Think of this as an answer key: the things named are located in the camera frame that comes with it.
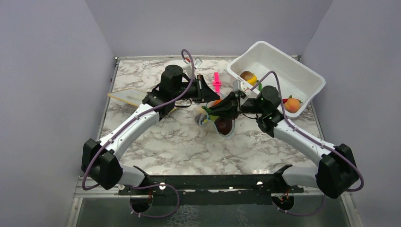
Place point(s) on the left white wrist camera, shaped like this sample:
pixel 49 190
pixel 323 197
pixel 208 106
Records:
pixel 192 66

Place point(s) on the dark green pepper toy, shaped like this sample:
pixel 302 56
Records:
pixel 207 110

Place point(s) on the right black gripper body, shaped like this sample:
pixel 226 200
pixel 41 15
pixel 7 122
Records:
pixel 249 106

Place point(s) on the clear zip top bag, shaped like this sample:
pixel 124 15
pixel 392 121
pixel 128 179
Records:
pixel 208 125

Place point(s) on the yellow banana toy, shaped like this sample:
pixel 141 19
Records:
pixel 252 80

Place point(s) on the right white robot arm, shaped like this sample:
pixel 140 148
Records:
pixel 335 168

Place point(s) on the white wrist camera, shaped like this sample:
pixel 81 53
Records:
pixel 241 89
pixel 192 66

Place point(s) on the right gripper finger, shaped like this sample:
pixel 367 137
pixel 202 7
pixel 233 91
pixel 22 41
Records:
pixel 228 104
pixel 227 113

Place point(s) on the orange pumpkin toy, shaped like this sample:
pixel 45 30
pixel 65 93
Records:
pixel 216 102

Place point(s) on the green cabbage toy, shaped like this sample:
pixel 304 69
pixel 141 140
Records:
pixel 213 118

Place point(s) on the green cucumber toy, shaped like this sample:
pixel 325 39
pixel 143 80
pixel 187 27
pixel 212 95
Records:
pixel 259 85

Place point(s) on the peach toy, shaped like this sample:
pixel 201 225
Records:
pixel 292 105

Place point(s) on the black metal base rail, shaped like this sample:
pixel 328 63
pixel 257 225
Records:
pixel 203 190

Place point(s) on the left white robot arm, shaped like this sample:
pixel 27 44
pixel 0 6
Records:
pixel 100 158

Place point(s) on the white plastic bin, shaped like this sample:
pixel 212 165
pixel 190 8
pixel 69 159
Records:
pixel 295 79

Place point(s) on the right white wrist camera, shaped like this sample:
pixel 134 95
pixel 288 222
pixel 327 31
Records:
pixel 241 89

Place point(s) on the dark avocado toy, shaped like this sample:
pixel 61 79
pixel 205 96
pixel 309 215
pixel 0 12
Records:
pixel 200 118

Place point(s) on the pink plastic clip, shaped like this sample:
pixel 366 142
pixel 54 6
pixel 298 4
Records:
pixel 216 82

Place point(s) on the dark maroon plum toy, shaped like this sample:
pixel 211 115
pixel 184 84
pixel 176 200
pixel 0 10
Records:
pixel 224 126

